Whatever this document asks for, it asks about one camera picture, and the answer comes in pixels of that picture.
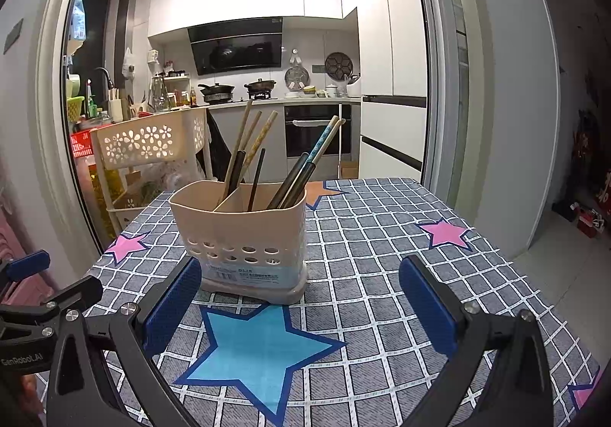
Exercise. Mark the white plastic bag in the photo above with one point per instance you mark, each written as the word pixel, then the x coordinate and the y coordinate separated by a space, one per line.
pixel 129 64

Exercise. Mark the wooden chopstick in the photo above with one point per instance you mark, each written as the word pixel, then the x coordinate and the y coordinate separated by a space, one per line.
pixel 241 131
pixel 265 133
pixel 336 131
pixel 253 128

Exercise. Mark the black hanging cloth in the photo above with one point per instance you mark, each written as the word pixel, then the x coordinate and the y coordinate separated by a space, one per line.
pixel 219 145

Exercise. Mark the black range hood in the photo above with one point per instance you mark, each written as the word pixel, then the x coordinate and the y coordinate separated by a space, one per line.
pixel 236 50

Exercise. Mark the black wok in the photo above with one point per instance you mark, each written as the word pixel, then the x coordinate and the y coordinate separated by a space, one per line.
pixel 217 89

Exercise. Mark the red hanging decorations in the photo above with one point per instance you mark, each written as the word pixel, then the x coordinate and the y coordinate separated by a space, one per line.
pixel 594 159

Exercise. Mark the green plastic basket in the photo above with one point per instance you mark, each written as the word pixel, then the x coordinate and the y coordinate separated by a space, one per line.
pixel 76 109

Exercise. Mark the grey checked star tablecloth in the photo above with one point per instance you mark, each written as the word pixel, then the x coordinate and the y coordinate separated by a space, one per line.
pixel 382 264

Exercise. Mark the beige perforated storage cart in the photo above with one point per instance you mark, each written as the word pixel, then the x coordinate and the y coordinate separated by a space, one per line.
pixel 143 140

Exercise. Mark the white refrigerator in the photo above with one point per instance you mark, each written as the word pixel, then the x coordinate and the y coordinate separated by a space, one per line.
pixel 391 50

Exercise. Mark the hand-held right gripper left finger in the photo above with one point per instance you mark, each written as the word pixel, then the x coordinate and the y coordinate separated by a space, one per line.
pixel 172 307

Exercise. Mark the cardboard box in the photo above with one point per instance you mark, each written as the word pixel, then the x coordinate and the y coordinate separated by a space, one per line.
pixel 348 170

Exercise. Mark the round dark baking tray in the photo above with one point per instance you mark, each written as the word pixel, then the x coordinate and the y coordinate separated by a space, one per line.
pixel 338 64

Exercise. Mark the kitchen faucet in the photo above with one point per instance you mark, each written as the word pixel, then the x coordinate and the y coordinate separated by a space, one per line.
pixel 104 73

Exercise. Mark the white knife holder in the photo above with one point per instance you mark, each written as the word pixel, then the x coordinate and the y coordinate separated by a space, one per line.
pixel 116 107

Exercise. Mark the red plastic basket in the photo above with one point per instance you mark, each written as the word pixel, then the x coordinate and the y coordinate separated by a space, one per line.
pixel 81 144

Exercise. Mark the black built-in oven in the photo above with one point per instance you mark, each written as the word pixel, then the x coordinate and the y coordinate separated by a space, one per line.
pixel 315 136

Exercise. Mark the dark wall switch panel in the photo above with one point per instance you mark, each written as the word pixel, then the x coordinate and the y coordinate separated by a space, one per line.
pixel 13 36

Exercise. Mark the beige plastic utensil holder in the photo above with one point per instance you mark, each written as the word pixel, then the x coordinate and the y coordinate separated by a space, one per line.
pixel 267 236

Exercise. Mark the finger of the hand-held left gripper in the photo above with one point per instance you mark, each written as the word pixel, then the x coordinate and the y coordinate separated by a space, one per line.
pixel 79 293
pixel 28 264

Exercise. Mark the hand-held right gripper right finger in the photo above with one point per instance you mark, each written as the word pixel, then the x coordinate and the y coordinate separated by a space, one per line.
pixel 427 307

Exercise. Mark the round silver steamer rack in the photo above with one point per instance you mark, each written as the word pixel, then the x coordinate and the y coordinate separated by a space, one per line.
pixel 296 78

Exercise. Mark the black lidded cooking pot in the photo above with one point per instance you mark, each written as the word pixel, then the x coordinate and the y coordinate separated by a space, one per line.
pixel 260 86

